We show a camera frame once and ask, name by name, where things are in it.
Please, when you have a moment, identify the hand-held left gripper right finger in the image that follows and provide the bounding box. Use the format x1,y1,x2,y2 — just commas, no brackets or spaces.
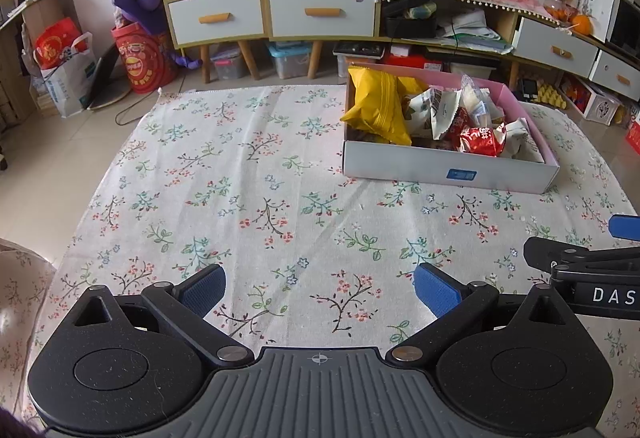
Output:
384,261,571,364

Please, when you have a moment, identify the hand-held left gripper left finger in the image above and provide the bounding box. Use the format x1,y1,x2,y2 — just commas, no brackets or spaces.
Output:
67,263,256,364

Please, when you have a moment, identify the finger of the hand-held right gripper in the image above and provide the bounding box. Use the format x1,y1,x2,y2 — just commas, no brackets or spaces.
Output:
609,213,640,242
522,237,640,272

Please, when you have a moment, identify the white leaf-print snack packet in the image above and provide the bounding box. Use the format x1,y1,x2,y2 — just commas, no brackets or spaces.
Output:
499,117,546,164
406,87,464,140

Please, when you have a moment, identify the pink cardboard box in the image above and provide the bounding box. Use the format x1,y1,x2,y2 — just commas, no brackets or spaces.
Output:
342,62,561,195

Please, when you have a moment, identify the red candy packet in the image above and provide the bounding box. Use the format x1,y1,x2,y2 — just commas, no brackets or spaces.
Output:
457,125,508,156

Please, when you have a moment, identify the red white snack packet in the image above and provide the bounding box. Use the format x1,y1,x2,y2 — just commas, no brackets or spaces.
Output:
444,107,472,150

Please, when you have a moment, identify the large yellow snack packet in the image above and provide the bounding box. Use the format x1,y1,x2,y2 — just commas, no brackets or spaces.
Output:
340,65,414,146

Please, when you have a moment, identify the floral tablecloth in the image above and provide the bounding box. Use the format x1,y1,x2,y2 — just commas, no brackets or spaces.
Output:
22,85,640,414

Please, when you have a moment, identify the white red carton box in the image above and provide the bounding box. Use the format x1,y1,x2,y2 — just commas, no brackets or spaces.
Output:
556,72,624,127

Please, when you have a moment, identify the yellow bumpy tray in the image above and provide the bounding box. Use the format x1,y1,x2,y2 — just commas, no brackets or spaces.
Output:
534,82,569,110

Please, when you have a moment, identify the white drawer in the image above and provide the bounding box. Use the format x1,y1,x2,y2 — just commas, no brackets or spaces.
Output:
589,50,640,100
514,16,600,75
166,0,266,48
266,0,377,38

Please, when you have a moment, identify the black device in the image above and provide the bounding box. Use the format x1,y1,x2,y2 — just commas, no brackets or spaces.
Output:
516,77,542,102

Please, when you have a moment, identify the floral chair cushion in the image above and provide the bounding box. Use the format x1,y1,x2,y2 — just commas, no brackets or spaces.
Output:
0,238,57,421

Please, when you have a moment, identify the translucent storage box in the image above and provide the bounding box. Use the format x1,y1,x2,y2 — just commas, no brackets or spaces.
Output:
449,61,497,81

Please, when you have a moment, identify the microwave oven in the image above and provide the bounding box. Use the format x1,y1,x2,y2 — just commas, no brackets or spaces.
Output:
604,0,640,58

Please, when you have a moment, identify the orange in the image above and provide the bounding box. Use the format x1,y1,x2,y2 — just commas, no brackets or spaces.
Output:
571,13,594,38

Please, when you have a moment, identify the low wooden cabinet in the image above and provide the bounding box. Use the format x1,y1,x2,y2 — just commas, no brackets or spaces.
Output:
377,0,640,102

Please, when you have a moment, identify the clear plastic storage box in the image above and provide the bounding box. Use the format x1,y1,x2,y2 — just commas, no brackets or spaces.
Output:
209,45,249,81
266,42,314,80

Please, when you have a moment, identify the jar of small oranges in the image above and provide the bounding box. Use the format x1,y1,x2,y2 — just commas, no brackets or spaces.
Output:
541,0,572,22

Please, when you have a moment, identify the black laptop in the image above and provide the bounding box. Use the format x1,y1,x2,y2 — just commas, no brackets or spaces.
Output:
84,42,127,110

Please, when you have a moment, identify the pile of papers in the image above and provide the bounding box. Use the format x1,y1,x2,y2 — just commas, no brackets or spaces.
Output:
436,10,517,55

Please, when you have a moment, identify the red bucket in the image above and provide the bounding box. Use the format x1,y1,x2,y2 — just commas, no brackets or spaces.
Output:
110,21,179,95

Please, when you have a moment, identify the white shopping bag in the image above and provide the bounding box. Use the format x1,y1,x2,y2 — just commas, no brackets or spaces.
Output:
31,16,99,120

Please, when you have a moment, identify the black box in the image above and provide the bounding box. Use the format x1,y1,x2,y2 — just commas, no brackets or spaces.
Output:
381,0,439,40

